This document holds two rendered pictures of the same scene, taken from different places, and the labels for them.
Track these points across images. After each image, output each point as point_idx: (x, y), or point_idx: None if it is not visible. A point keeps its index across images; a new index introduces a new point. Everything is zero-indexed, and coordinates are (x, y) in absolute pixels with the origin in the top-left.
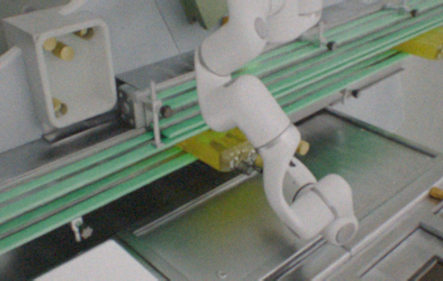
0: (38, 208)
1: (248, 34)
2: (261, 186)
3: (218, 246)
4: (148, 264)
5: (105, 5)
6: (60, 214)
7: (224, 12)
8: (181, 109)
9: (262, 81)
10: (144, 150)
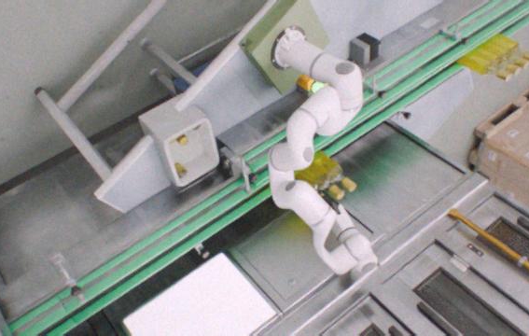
0: None
1: (299, 161)
2: None
3: (290, 259)
4: (245, 273)
5: (206, 96)
6: (187, 242)
7: (295, 79)
8: None
9: None
10: (240, 195)
